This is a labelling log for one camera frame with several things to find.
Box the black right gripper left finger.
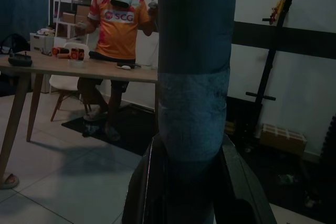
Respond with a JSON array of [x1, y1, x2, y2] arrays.
[[122, 134, 172, 224]]

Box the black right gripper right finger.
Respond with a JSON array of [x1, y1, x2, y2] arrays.
[[214, 136, 278, 224]]

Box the grey padded broom handle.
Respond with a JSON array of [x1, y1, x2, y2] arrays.
[[156, 0, 238, 224]]

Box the black floor mat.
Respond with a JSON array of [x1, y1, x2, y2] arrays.
[[61, 102, 160, 157]]

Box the person's right hand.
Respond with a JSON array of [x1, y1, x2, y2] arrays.
[[78, 22, 91, 34]]

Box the cardboard box with white insert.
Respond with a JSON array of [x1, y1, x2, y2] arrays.
[[259, 123, 308, 161]]

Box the blue crumpled cloth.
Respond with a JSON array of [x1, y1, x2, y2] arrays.
[[83, 122, 102, 136]]

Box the black foam puzzle mat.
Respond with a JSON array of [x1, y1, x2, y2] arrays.
[[318, 113, 336, 162]]

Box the white chair with wooden legs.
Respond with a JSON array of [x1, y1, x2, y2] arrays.
[[49, 41, 92, 122]]

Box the light wooden table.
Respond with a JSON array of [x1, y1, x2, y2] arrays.
[[0, 50, 160, 183]]

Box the bare foot in beige sandal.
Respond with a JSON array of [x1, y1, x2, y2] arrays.
[[0, 172, 20, 190]]

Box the black metal stand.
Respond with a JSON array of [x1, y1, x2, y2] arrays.
[[245, 0, 305, 101]]

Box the orange black cube device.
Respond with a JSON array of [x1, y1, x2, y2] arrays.
[[69, 47, 85, 61]]

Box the man in orange jersey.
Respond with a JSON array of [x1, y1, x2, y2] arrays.
[[77, 0, 160, 142]]

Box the orange black cylinder device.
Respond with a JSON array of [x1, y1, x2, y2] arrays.
[[51, 47, 70, 59]]

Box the white drawer cabinet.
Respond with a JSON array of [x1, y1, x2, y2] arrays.
[[29, 31, 56, 95]]

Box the brown cardboard box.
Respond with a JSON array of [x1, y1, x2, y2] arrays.
[[76, 5, 91, 18], [62, 12, 77, 24], [56, 22, 69, 37]]

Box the black remote control device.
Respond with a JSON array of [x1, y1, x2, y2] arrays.
[[7, 50, 34, 67]]

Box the yellow red tool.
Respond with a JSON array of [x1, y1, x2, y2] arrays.
[[262, 0, 288, 27]]

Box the black bag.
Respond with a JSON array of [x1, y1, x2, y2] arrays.
[[0, 33, 32, 55]]

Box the blue curtain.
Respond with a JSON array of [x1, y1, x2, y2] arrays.
[[0, 0, 51, 41]]

